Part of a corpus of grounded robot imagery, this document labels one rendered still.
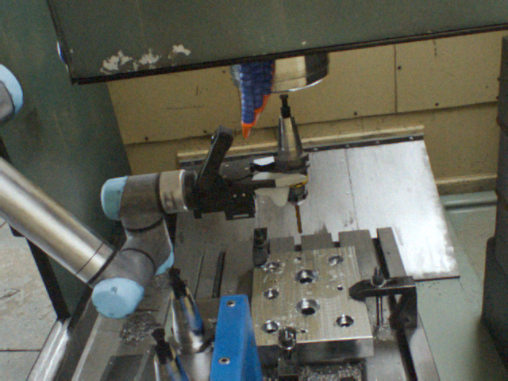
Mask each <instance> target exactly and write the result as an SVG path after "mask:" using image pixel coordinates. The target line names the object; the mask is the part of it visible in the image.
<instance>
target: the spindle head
mask: <svg viewBox="0 0 508 381"><path fill-rule="evenodd" d="M48 3H50V6H51V9H52V14H53V17H54V20H55V23H56V28H57V30H58V34H59V37H60V41H61V44H62V48H63V53H65V56H66V58H67V64H68V66H69V69H70V72H71V77H72V78H73V79H78V80H77V83H78V85H84V84H91V83H103V82H110V81H117V80H123V79H136V78H143V77H149V76H156V75H163V74H168V73H176V72H182V71H194V70H202V69H208V68H215V67H228V66H234V65H241V64H254V63H259V62H267V60H280V59H286V58H293V57H300V56H312V55H318V54H326V53H331V52H344V51H351V50H357V49H365V48H377V46H384V45H391V44H403V43H410V42H417V41H423V40H436V39H442V38H449V37H461V36H467V35H475V34H481V33H493V32H501V31H507V29H508V0H48Z"/></svg>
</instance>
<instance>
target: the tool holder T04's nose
mask: <svg viewBox="0 0 508 381"><path fill-rule="evenodd" d="M307 195H308V190H307V189H306V188H305V185H304V186H302V187H299V188H290V189H289V194H288V199H287V201H288V202H289V203H290V204H291V205H295V206H297V205H300V204H302V202H303V201H304V200H305V199H306V198H307Z"/></svg>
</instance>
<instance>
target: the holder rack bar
mask: <svg viewBox="0 0 508 381"><path fill-rule="evenodd" d="M248 320H249V304H248V296H247V295H246V294H238V295H228V296H221V299H220V306H219V312H218V319H217V330H216V336H215V342H214V354H213V355H212V360H211V366H210V377H209V381H245V369H246V356H247V344H248Z"/></svg>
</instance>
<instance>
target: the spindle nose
mask: <svg viewBox="0 0 508 381"><path fill-rule="evenodd" d="M272 62H273V64H272V68H273V72H272V76H273V79H272V80H271V82H272V87H271V94H277V93H284V92H289V91H295V90H301V89H303V87H309V86H311V85H314V84H315V83H318V82H321V81H322V80H323V79H324V78H325V77H326V76H327V75H328V74H329V71H330V67H329V63H330V53H326V54H318V55H312V56H300V57H293V58H286V59H280V60H272ZM239 66H240V65H234V66H229V71H230V75H231V76H232V80H233V85H234V86H235V87H237V89H238V90H241V89H242V86H241V77H239V76H241V72H240V71H239V69H238V68H239Z"/></svg>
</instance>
